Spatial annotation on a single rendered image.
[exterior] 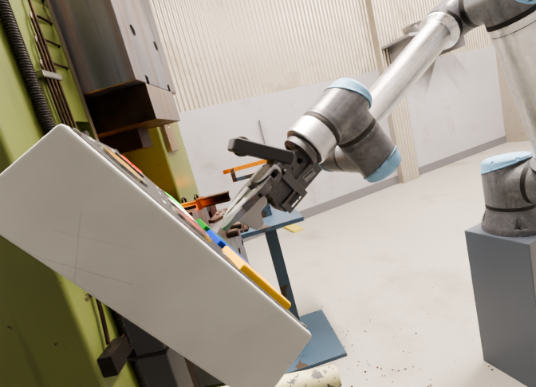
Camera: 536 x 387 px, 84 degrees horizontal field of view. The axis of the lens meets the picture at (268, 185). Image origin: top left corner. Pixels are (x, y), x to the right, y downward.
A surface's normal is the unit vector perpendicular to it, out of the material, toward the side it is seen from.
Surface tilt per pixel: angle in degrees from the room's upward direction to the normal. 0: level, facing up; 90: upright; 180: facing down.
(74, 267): 90
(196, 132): 90
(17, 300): 90
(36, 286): 90
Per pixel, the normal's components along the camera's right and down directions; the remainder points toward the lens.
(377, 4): 0.36, 0.07
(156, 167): -0.04, 0.18
